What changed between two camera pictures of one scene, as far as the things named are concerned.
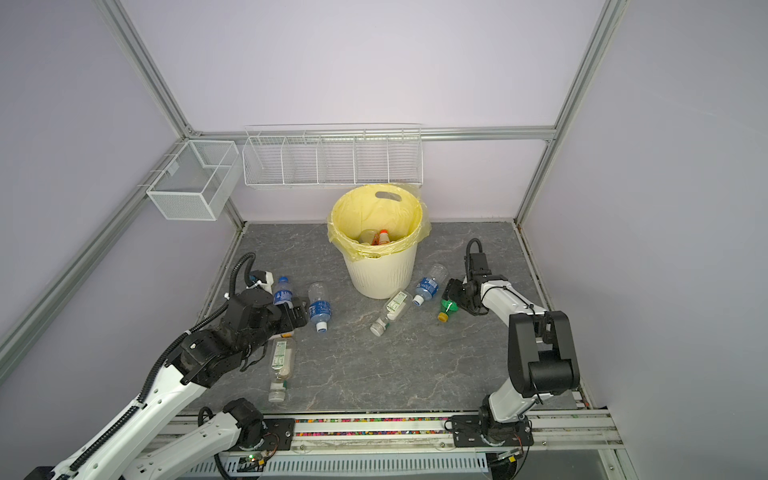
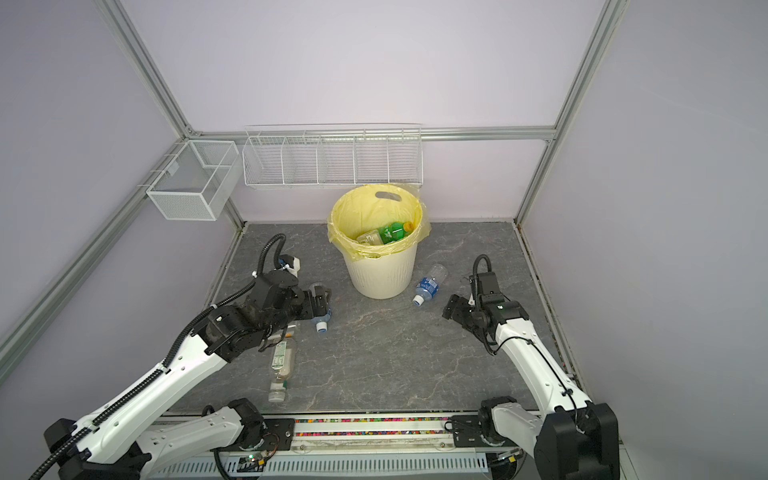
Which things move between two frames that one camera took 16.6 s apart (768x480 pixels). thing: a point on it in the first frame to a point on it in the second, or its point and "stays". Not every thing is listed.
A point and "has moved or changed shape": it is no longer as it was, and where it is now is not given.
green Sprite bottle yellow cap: [450, 306] has moved or changed shape
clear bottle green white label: [395, 307] to [373, 238]
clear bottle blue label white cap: [428, 287] stays
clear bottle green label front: [282, 363] stays
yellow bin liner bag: [376, 220] stays
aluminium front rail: [567, 431] stays
